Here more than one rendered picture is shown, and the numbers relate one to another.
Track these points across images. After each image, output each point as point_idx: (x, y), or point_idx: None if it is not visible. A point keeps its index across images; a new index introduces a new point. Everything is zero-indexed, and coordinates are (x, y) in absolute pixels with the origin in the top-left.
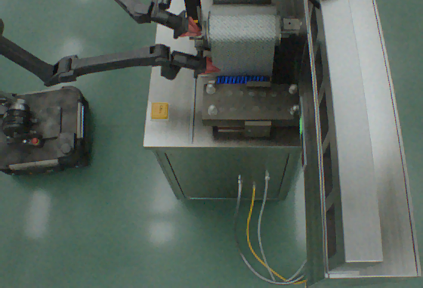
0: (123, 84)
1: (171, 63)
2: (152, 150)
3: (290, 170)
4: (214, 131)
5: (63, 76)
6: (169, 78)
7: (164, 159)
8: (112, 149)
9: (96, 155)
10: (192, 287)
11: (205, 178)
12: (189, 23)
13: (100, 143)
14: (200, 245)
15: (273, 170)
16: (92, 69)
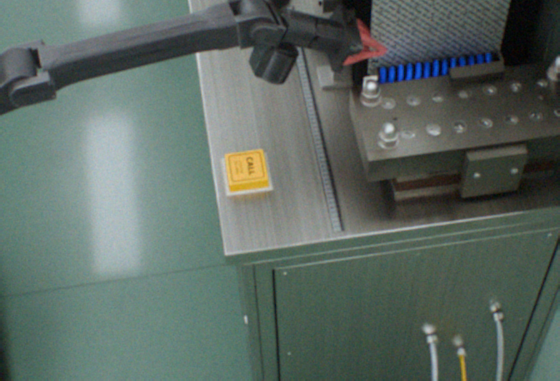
0: (63, 188)
1: (283, 37)
2: (244, 264)
3: (556, 283)
4: (387, 198)
5: (22, 87)
6: (275, 78)
7: (265, 293)
8: (63, 344)
9: (22, 366)
10: None
11: (348, 341)
12: None
13: (30, 334)
14: None
15: (516, 290)
16: (94, 68)
